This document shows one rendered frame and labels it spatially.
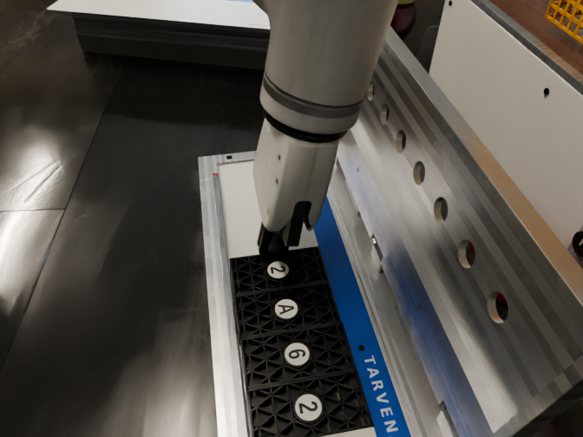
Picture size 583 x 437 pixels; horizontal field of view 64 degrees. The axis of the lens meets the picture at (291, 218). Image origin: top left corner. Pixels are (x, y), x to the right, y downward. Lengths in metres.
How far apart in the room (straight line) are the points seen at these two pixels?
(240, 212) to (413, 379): 0.27
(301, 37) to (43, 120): 0.58
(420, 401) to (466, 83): 0.42
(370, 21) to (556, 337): 0.23
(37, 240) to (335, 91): 0.42
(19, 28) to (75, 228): 0.65
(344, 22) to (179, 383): 0.34
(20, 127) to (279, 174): 0.54
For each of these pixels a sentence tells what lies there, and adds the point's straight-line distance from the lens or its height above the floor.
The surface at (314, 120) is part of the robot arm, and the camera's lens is 0.36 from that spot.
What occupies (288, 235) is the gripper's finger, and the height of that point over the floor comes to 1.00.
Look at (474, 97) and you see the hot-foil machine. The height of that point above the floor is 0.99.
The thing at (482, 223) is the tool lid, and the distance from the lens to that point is 0.37.
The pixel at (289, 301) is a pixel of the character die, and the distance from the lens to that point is 0.47.
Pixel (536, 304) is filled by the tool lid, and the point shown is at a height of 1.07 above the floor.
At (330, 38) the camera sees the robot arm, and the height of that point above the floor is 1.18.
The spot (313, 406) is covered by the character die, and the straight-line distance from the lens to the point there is 0.42.
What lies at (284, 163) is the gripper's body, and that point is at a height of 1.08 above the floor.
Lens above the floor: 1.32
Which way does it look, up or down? 45 degrees down
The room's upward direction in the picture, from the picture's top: straight up
